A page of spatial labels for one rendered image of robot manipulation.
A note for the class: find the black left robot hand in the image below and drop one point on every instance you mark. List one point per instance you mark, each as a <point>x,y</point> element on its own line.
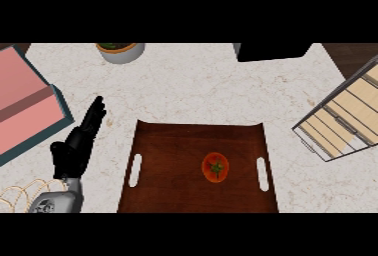
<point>79,143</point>

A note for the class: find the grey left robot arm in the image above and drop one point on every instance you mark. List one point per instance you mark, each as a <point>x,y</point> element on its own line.
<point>60,200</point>

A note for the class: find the brown wooden tray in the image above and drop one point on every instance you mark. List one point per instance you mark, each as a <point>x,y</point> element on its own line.
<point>197,166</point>

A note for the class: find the orange can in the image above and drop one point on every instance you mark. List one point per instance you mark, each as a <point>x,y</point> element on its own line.
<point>215,167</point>

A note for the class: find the pink and teal open box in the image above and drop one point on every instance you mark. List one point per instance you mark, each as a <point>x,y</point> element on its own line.
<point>27,103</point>

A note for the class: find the white plant pot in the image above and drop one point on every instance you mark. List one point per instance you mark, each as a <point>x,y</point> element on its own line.
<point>120,51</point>

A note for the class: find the black appliance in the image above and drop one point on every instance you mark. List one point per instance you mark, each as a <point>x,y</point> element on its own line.
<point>274,51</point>

